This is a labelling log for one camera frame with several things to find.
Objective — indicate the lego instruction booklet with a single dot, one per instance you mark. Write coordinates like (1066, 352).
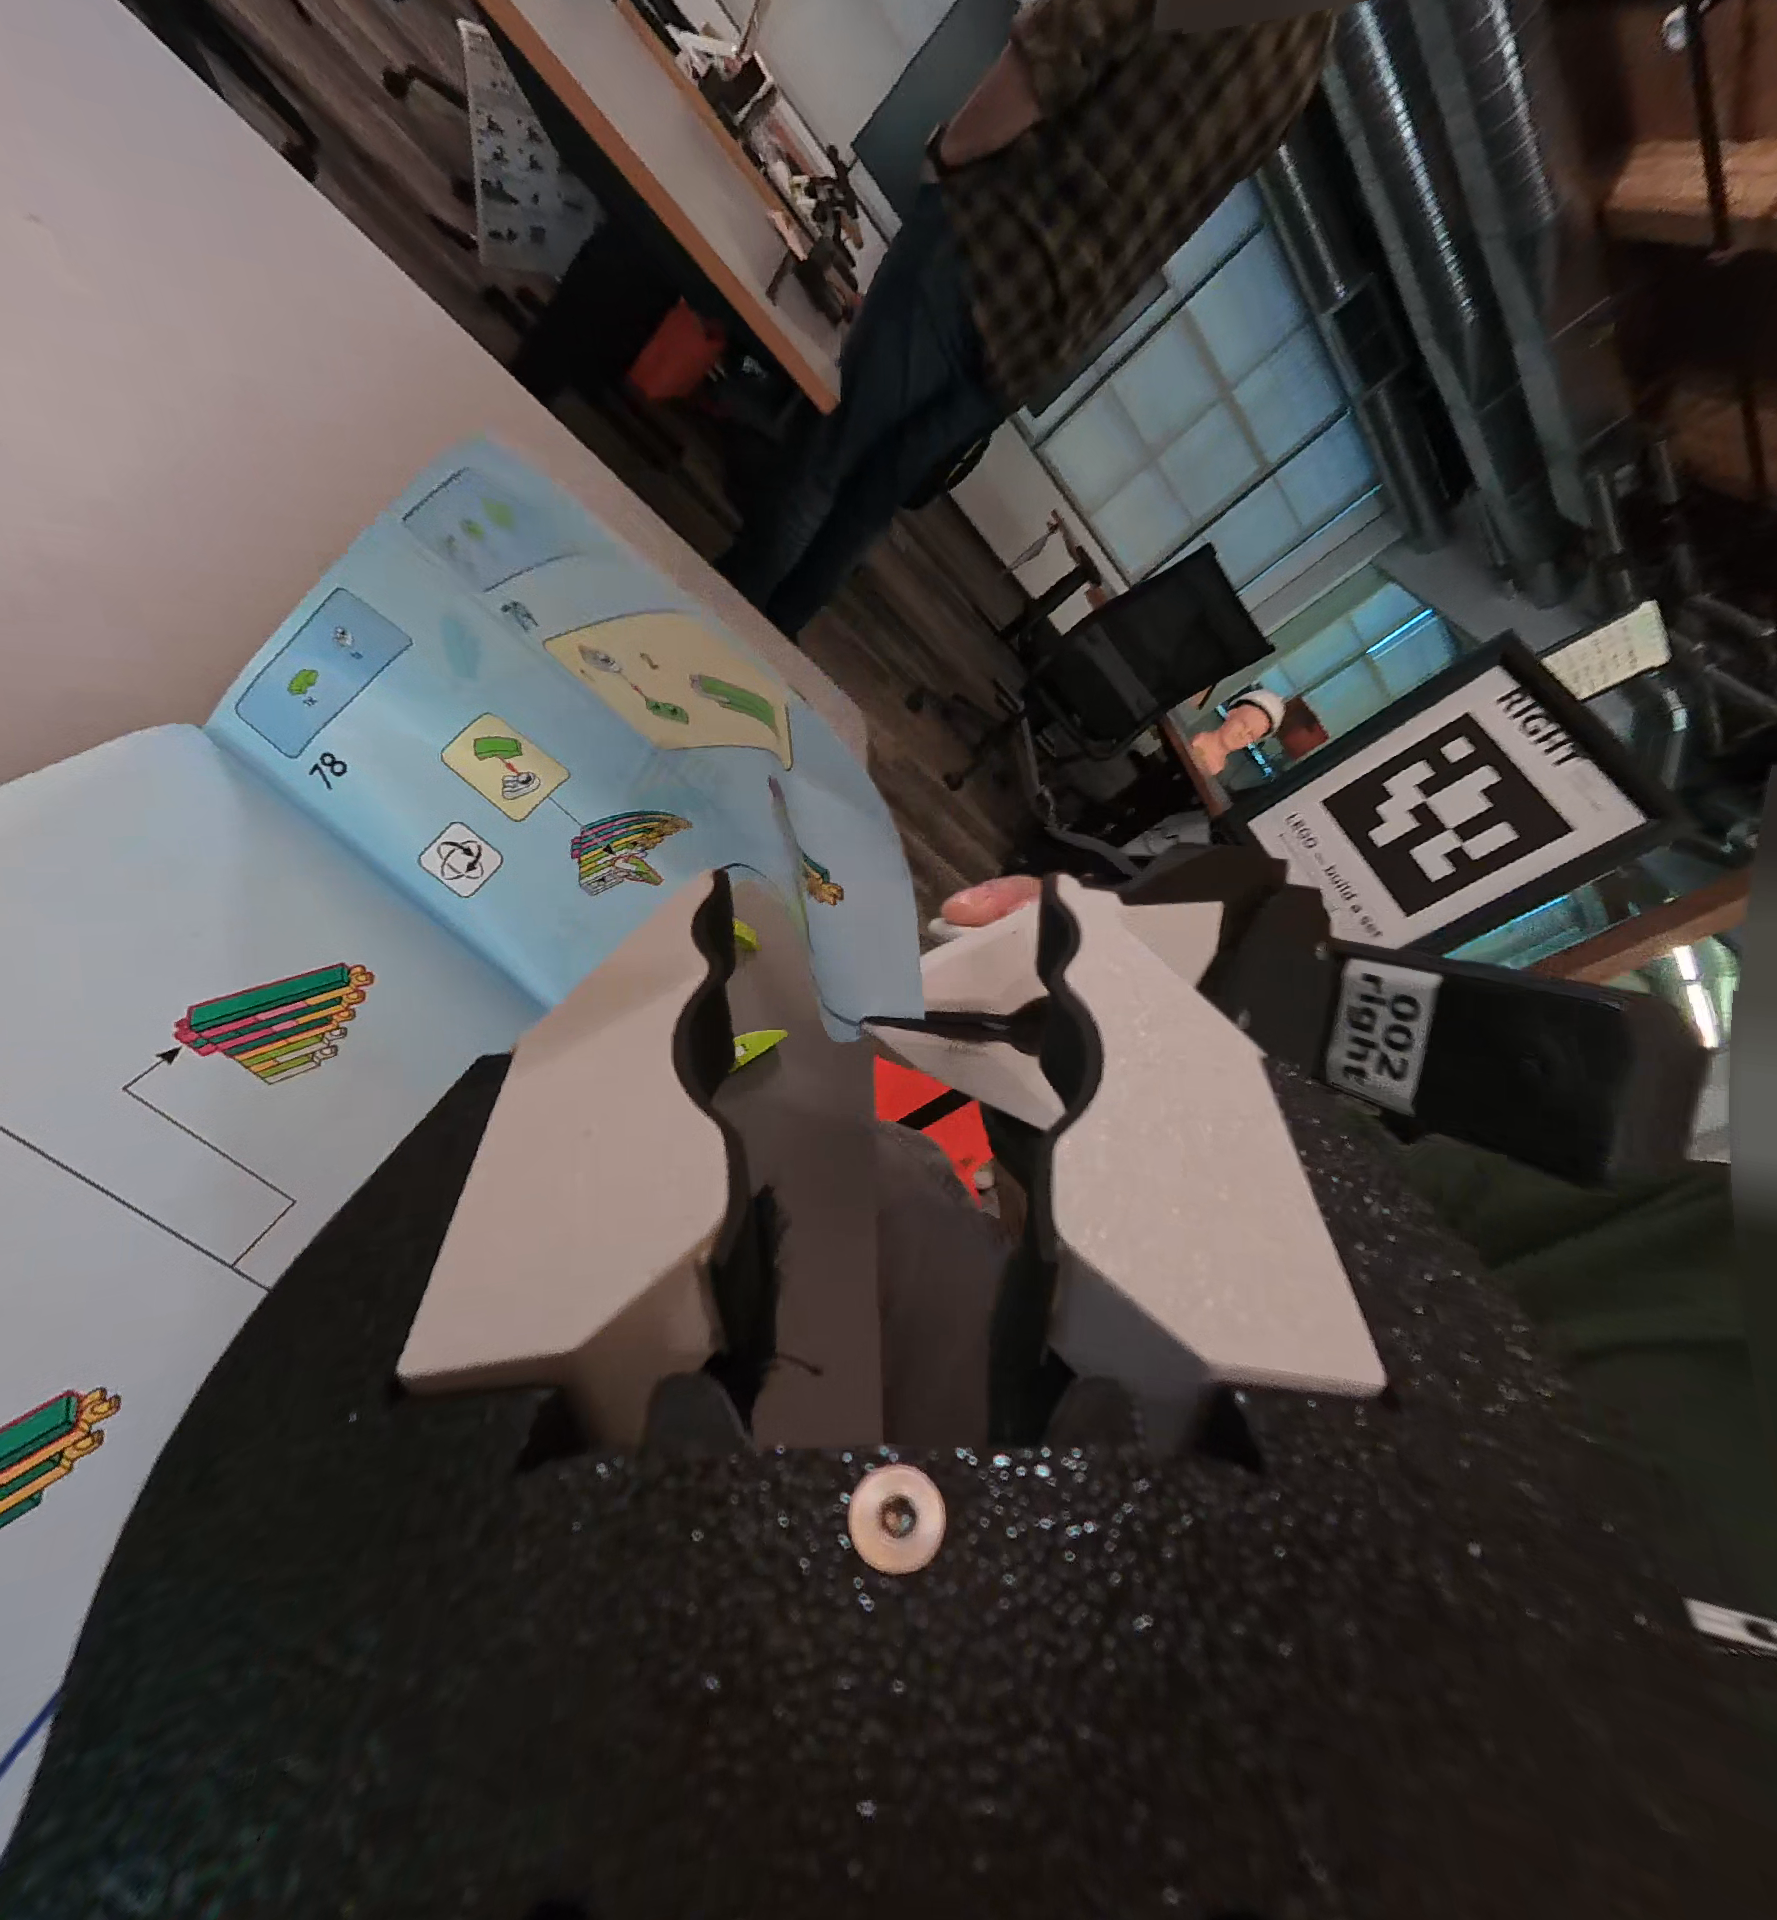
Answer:
(150, 933)

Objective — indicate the person's right forearm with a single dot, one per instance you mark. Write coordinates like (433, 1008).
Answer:
(1580, 1242)

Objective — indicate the long wooden workbench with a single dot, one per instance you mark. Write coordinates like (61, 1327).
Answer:
(680, 163)

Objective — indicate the large paned window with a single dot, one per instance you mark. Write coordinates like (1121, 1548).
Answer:
(1217, 393)

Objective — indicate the silver ventilation duct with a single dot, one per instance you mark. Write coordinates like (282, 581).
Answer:
(1431, 225)

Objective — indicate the black office chair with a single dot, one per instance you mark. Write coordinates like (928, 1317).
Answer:
(1156, 646)

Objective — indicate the person's right hand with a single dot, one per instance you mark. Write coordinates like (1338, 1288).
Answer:
(990, 902)

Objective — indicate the small paper calendar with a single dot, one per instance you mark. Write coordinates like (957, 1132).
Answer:
(1608, 646)

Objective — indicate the wooden shelving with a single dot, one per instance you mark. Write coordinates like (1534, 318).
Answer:
(1729, 195)

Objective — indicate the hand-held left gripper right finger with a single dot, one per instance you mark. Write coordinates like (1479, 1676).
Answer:
(1203, 1201)

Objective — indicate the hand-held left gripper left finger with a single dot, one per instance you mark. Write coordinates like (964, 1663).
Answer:
(573, 1201)

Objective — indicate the hanging printed sheet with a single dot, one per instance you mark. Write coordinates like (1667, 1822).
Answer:
(521, 152)

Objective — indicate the framed black-white tag sign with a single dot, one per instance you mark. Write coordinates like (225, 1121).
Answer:
(1457, 809)

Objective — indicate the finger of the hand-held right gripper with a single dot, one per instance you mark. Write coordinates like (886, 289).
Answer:
(999, 1076)
(989, 975)

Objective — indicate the orange plastic bin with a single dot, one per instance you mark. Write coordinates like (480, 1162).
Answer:
(675, 356)

